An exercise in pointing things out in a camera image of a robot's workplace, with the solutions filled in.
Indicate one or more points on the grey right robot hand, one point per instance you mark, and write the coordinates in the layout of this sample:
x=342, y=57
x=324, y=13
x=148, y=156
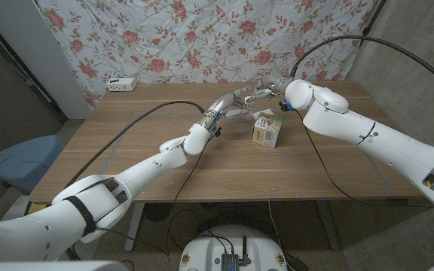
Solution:
x=273, y=84

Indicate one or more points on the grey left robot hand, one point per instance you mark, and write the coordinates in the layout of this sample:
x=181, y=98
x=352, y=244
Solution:
x=220, y=104

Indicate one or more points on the clear medicine bottle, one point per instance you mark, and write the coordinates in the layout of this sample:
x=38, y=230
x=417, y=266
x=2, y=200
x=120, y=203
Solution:
x=252, y=109

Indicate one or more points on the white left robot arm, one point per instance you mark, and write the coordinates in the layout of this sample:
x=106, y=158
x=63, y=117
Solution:
x=126, y=177

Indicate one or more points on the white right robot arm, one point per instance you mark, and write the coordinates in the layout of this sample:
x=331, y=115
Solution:
x=371, y=131

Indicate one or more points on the colourful cardboard box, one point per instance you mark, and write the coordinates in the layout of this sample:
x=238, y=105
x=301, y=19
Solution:
x=268, y=131

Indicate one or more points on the floral backdrop cloth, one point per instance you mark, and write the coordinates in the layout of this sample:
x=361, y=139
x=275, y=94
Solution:
x=202, y=37

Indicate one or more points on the white power strip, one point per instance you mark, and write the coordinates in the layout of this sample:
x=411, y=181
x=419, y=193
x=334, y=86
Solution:
x=121, y=84

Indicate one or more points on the black backdrop pole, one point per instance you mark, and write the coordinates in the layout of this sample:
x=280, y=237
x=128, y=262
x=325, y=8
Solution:
x=373, y=22

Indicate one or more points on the black round perforated disc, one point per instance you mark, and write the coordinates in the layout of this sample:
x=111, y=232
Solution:
x=158, y=211

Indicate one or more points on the white robot torso base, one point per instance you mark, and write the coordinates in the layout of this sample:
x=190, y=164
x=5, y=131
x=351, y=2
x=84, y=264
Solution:
x=205, y=252

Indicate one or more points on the white table leg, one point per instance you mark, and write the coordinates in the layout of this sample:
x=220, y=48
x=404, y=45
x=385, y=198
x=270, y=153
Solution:
x=134, y=226

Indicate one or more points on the grey table leg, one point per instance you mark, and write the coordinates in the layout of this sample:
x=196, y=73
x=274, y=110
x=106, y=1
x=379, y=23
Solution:
x=328, y=226

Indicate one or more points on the black antenna module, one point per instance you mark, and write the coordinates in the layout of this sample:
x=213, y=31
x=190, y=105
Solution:
x=230, y=261

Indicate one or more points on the white partition panel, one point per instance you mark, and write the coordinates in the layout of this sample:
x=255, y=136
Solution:
x=32, y=45

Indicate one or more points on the blue stool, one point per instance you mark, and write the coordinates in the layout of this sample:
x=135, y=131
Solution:
x=25, y=162

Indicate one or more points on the yellow black floor mat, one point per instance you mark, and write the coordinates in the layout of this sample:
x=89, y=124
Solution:
x=34, y=207

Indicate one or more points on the white floor board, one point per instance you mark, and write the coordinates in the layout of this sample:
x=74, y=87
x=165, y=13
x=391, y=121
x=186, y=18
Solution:
x=13, y=209

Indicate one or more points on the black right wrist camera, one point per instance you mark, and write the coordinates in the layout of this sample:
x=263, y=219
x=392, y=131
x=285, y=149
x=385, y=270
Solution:
x=285, y=106

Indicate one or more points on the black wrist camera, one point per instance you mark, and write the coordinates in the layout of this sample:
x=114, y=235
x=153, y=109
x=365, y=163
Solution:
x=285, y=106
x=216, y=131

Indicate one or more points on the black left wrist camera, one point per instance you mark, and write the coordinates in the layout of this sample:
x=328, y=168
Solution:
x=216, y=131

